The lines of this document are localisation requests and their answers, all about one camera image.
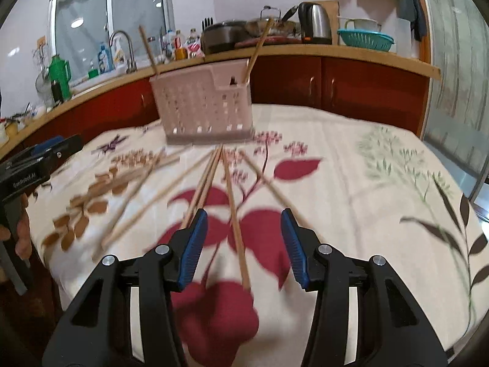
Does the white detergent bottle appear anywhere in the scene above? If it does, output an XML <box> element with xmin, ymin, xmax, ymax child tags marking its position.
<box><xmin>112</xmin><ymin>38</ymin><xmax>127</xmax><ymax>67</ymax></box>

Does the red label bottle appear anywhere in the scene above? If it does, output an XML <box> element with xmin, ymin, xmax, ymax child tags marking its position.
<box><xmin>186</xmin><ymin>28</ymin><xmax>203</xmax><ymax>59</ymax></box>

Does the red kitchen cabinet counter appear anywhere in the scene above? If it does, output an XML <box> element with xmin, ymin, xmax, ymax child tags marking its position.
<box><xmin>0</xmin><ymin>44</ymin><xmax>442</xmax><ymax>154</ymax></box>

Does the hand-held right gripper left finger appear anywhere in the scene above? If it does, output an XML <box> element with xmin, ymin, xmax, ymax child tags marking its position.
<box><xmin>42</xmin><ymin>208</ymin><xmax>209</xmax><ymax>367</ymax></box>

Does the clear bottle blue cap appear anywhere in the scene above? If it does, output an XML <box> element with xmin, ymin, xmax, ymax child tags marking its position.
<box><xmin>161</xmin><ymin>32</ymin><xmax>176</xmax><ymax>62</ymax></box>

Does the wooden cutting board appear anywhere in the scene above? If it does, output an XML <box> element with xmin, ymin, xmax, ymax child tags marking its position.
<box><xmin>313</xmin><ymin>0</ymin><xmax>340</xmax><ymax>45</ymax></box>

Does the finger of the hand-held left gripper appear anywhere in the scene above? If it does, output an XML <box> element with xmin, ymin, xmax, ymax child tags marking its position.
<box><xmin>23</xmin><ymin>136</ymin><xmax>65</xmax><ymax>157</ymax></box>
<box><xmin>38</xmin><ymin>135</ymin><xmax>83</xmax><ymax>172</ymax></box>

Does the teal plastic colander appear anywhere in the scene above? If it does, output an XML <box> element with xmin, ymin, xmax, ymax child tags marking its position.
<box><xmin>337</xmin><ymin>28</ymin><xmax>395</xmax><ymax>52</ymax></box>

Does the metal kitchen faucet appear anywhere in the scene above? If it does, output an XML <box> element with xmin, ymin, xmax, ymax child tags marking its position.
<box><xmin>109</xmin><ymin>31</ymin><xmax>138</xmax><ymax>74</ymax></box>

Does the floral printed tablecloth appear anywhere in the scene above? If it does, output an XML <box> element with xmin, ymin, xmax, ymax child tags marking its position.
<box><xmin>27</xmin><ymin>103</ymin><xmax>489</xmax><ymax>367</ymax></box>

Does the dark rice cooker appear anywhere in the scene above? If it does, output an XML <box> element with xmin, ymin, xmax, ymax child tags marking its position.
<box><xmin>200</xmin><ymin>21</ymin><xmax>249</xmax><ymax>55</ymax></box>

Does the frosted glass sliding door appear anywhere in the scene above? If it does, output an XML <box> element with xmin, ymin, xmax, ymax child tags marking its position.
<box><xmin>418</xmin><ymin>0</ymin><xmax>489</xmax><ymax>207</ymax></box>

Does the sliding window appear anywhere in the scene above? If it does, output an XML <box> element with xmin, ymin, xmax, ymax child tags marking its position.
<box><xmin>48</xmin><ymin>0</ymin><xmax>176</xmax><ymax>81</ymax></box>

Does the steel electric kettle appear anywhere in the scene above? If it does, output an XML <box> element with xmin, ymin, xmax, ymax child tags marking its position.
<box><xmin>297</xmin><ymin>2</ymin><xmax>333</xmax><ymax>44</ymax></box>

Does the dark hanging cloth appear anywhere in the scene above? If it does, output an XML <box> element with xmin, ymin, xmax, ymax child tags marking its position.
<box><xmin>397</xmin><ymin>0</ymin><xmax>428</xmax><ymax>43</ymax></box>

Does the single wooden chopstick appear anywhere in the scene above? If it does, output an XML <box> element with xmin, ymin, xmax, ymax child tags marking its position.
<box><xmin>138</xmin><ymin>25</ymin><xmax>159</xmax><ymax>77</ymax></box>

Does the hanging wire strainer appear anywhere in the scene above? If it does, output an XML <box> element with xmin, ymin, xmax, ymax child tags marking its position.
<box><xmin>32</xmin><ymin>36</ymin><xmax>52</xmax><ymax>96</ymax></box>

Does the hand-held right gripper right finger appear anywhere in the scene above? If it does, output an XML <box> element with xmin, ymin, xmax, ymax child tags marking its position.
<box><xmin>280</xmin><ymin>208</ymin><xmax>447</xmax><ymax>367</ymax></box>

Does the white enamel basin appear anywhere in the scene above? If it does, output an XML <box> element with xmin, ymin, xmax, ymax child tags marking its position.
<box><xmin>338</xmin><ymin>17</ymin><xmax>383</xmax><ymax>33</ymax></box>

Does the pot with glass lid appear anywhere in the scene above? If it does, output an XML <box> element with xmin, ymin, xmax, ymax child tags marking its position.
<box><xmin>244</xmin><ymin>6</ymin><xmax>300</xmax><ymax>37</ymax></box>

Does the pink plastic utensil holder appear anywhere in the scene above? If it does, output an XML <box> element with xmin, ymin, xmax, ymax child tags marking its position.
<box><xmin>149</xmin><ymin>63</ymin><xmax>255</xmax><ymax>146</ymax></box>

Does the blue dish soap bottle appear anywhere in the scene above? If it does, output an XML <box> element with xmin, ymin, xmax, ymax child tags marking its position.
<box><xmin>97</xmin><ymin>42</ymin><xmax>109</xmax><ymax>73</ymax></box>

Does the person's left hand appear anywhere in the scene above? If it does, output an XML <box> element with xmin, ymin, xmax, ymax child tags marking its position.
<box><xmin>0</xmin><ymin>193</ymin><xmax>34</xmax><ymax>261</ymax></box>

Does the green thermos jug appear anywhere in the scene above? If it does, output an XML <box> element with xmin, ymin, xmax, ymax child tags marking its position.
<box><xmin>48</xmin><ymin>55</ymin><xmax>72</xmax><ymax>102</ymax></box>

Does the bunch of wooden chopsticks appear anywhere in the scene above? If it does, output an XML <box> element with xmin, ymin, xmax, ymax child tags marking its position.
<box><xmin>71</xmin><ymin>145</ymin><xmax>314</xmax><ymax>291</ymax></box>

